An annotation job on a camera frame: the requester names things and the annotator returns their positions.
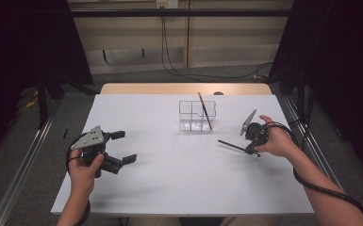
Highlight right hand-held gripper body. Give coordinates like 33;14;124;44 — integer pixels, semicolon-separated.
239;108;270;149

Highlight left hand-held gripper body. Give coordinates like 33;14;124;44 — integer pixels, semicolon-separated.
70;125;125;179

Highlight black eyeliner pencil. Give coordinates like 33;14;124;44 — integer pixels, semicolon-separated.
217;139;262;157

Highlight black handled makeup brush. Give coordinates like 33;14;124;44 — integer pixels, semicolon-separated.
197;91;214;132

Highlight clear acrylic organizer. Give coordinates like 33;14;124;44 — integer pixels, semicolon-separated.
178;100;218;132

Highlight person's right hand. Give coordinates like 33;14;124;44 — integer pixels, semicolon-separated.
258;114;297;158

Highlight person's left hand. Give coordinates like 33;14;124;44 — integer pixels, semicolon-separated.
68;149;106;196

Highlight black metal stand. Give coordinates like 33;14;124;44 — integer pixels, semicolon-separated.
36;70;50;130
296;67;307;126

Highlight black curtain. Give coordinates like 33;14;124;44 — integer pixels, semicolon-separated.
268;0;363;180
0;0;94;164

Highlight aluminium rail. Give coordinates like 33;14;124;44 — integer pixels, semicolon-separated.
0;100;62;226
281;93;363;226

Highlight left hand-held gripper cable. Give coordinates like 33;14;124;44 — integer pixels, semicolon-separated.
65;135;92;226

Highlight hand-held gripper cable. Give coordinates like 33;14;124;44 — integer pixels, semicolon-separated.
65;135;92;226
263;121;363;218

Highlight right hand-held gripper cable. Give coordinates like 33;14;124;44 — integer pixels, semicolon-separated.
263;121;363;218

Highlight black cable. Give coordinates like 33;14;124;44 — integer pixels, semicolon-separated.
163;8;275;80
159;8;202;83

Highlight white wall socket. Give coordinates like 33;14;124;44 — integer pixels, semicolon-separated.
156;0;180;9

